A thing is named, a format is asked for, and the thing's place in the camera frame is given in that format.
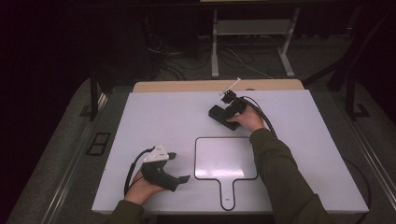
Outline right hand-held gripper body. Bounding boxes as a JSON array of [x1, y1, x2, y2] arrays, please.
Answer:
[[219, 77, 248, 120]]

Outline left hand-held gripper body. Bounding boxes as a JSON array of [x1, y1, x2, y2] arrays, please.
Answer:
[[140, 143, 180, 192]]

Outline white handled whiteboard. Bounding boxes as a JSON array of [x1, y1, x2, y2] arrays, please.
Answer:
[[193, 135, 259, 212]]

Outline person's right hand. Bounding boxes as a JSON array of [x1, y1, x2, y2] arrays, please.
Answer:
[[226, 112, 265, 133]]

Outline person's left hand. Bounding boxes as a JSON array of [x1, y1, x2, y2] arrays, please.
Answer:
[[124, 170, 167, 206]]

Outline black floor socket plate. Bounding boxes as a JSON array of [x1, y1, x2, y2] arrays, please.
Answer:
[[85, 132, 112, 157]]

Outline grey metal stand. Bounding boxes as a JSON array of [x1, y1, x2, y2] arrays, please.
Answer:
[[210, 7, 302, 78]]

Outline black slanted stand legs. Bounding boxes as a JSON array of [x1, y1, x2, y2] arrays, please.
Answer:
[[302, 6, 396, 91]]

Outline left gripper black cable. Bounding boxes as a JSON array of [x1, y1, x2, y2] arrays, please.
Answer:
[[123, 147, 156, 197]]

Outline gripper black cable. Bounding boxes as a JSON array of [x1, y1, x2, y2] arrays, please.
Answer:
[[123, 147, 156, 197], [241, 95, 372, 224]]

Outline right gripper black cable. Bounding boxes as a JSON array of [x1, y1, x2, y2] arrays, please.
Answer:
[[241, 95, 372, 224]]

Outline white floor cable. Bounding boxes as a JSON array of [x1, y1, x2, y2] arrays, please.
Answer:
[[225, 47, 275, 80]]

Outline black floor cable tangle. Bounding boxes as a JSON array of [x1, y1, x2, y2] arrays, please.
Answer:
[[146, 31, 219, 81]]

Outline metal floor rail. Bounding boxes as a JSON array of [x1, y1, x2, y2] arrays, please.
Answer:
[[40, 92, 109, 224], [335, 92, 396, 202]]

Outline black upright stand post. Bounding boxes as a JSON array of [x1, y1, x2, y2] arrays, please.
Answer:
[[78, 66, 108, 122]]

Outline black stand post with bracket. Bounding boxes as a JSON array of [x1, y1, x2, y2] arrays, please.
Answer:
[[346, 74, 372, 121]]

